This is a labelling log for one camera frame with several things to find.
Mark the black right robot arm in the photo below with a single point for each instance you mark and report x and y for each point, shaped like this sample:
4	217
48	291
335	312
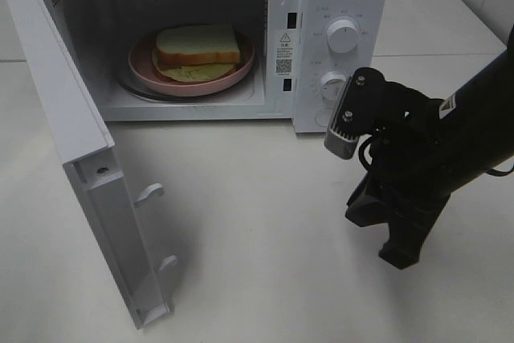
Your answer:
474	130

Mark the glass microwave turntable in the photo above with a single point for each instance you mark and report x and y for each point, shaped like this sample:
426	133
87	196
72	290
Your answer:
242	92

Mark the white round door button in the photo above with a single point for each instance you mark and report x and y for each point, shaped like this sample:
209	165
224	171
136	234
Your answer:
323	117

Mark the pink round plate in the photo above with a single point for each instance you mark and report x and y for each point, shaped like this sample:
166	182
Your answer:
140	62

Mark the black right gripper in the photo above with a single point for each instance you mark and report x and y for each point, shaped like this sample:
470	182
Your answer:
402	140

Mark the white microwave knob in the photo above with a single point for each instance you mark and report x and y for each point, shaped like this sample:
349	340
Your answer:
342	35
331	84

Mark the white microwave oven body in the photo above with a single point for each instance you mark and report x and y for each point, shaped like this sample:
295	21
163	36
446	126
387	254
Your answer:
290	46

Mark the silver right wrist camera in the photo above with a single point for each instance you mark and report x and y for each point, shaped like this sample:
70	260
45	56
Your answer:
354	112

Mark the white bread sandwich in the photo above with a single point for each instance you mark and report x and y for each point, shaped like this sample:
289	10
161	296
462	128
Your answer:
194	54

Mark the white microwave door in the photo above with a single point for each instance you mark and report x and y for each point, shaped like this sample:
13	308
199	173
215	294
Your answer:
87	152

